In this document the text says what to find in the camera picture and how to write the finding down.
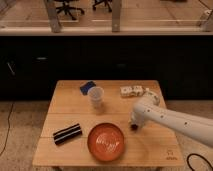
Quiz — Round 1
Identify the black office chair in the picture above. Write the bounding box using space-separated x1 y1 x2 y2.
91 0 113 14
55 0 85 20

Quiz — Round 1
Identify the black office chair left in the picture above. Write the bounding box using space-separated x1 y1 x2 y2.
55 0 85 20

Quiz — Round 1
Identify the black cable on floor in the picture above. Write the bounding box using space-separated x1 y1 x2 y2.
186 152 213 171

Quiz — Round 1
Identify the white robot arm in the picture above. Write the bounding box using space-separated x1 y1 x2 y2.
130 89 213 148

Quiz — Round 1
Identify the orange plate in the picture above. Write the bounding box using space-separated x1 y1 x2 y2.
87 123 125 162

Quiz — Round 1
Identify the black office chair right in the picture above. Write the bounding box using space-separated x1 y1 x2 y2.
91 0 113 14

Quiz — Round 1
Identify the wooden table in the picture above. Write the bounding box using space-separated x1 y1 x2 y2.
33 80 183 169

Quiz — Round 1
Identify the red pepper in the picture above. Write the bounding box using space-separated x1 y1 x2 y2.
131 124 138 130

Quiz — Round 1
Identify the thin black floor cable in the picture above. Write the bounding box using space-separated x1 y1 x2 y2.
0 99 15 158

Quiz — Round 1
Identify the translucent white cup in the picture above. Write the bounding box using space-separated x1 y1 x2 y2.
88 86 104 108

